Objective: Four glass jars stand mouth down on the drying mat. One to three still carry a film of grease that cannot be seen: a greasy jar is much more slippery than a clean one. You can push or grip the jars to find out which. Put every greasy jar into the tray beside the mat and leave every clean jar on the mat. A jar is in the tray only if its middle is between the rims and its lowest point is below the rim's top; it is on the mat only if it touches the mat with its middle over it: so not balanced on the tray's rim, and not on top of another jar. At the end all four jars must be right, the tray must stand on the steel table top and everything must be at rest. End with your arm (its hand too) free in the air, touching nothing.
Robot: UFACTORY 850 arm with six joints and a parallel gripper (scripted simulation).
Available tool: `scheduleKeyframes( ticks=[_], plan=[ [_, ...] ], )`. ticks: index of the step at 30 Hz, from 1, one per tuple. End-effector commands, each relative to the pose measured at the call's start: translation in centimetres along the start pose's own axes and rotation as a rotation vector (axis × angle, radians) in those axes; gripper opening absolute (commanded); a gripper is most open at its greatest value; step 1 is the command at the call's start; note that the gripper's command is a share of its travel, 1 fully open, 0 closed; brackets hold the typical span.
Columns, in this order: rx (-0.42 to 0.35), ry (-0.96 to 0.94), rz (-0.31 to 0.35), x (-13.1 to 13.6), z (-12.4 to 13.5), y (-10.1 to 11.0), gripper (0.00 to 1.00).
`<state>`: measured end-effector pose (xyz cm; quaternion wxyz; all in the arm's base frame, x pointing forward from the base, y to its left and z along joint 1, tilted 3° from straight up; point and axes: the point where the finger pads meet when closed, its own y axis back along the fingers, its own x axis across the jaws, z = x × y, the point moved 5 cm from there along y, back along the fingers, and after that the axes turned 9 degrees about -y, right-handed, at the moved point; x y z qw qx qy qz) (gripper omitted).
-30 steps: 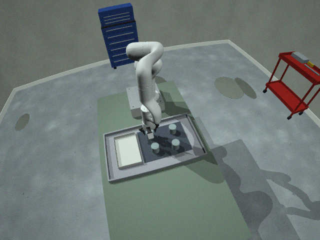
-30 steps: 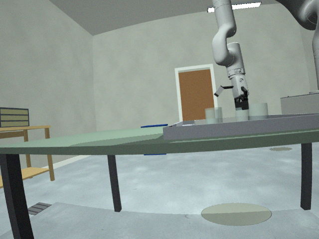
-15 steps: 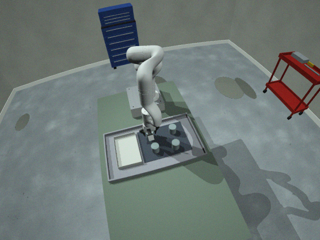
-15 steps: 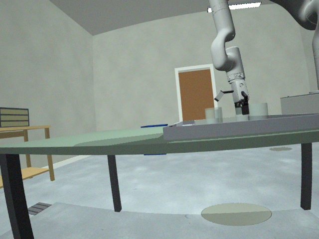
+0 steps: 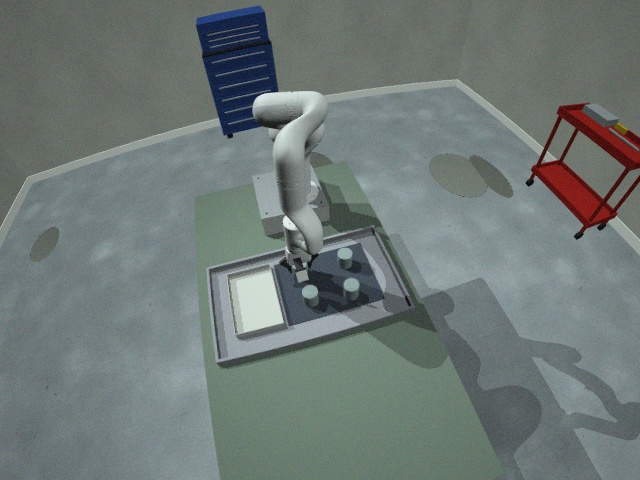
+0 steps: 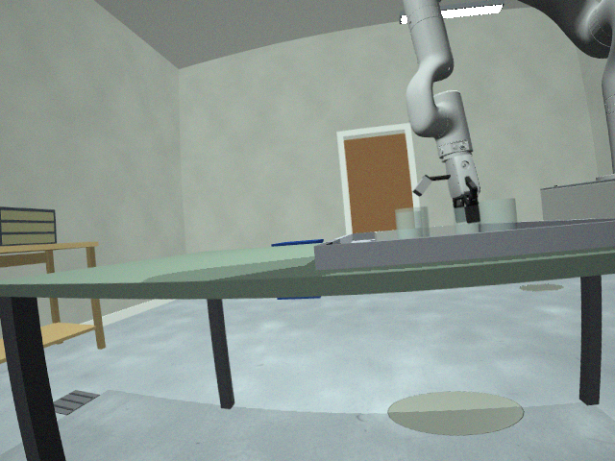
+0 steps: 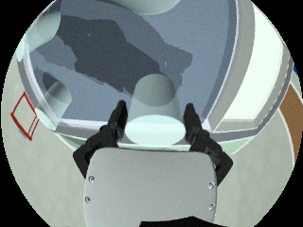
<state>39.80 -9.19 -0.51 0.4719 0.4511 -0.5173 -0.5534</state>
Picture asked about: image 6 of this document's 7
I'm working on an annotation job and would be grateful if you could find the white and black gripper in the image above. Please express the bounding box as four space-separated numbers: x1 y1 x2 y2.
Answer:
441 153 480 224

